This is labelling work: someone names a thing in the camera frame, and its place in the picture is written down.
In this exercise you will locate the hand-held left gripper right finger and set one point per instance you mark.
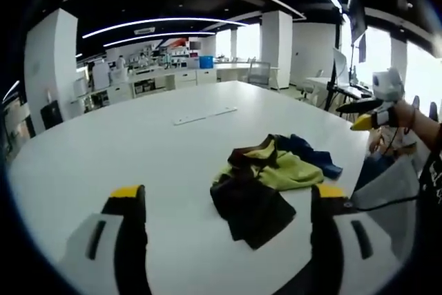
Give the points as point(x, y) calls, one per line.
point(359, 239)

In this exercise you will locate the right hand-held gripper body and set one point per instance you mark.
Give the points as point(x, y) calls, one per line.
point(387, 89)

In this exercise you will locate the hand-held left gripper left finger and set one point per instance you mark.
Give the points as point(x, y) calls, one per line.
point(84, 239)

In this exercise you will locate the white desk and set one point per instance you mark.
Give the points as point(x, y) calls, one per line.
point(331, 86)

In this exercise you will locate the white computer monitor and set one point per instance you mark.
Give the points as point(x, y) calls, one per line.
point(341, 65)

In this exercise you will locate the grey worn device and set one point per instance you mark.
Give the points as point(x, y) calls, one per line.
point(390, 191)

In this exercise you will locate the black panel on stand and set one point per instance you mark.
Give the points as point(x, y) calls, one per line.
point(355, 8)

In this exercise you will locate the person's black printed shirt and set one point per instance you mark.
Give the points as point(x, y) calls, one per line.
point(433, 177)

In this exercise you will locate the grey mesh office chair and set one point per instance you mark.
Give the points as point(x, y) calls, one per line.
point(259, 72)

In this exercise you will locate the black chair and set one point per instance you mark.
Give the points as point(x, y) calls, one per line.
point(52, 114)

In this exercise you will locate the white strip on table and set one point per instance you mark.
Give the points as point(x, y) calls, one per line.
point(205, 115)

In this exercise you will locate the blue storage bin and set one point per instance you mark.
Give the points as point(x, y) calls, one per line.
point(206, 62)

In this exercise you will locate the white lab counter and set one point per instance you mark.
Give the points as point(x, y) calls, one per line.
point(152, 81)

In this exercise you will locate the long ceiling light strip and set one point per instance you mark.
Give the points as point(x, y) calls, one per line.
point(162, 23)

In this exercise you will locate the ceiling air vent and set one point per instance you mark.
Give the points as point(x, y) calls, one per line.
point(144, 30)

